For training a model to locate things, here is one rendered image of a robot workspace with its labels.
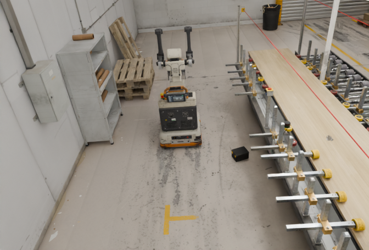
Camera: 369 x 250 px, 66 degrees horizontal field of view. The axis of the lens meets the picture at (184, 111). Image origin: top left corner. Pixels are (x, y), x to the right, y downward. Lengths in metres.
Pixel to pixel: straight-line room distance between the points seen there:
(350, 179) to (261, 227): 1.12
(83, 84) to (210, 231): 2.56
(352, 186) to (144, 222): 2.15
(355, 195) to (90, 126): 3.53
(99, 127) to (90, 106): 0.39
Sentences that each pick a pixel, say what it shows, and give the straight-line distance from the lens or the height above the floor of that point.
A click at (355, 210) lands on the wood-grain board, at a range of 2.58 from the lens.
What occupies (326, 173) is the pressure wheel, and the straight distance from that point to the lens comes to 2.69.
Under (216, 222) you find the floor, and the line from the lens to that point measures 3.42.
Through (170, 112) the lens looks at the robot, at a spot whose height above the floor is 0.61.
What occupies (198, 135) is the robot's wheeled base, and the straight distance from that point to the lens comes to 4.20.
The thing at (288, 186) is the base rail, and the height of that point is 0.70.
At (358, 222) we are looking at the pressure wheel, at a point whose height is 0.98.
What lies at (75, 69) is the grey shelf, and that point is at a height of 1.31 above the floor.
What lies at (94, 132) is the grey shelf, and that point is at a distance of 4.66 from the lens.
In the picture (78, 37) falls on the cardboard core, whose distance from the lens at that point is 4.58.
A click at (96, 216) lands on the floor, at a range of 3.73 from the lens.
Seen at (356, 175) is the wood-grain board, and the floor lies 0.90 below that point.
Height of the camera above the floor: 2.73
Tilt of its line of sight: 31 degrees down
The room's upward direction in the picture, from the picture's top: 5 degrees counter-clockwise
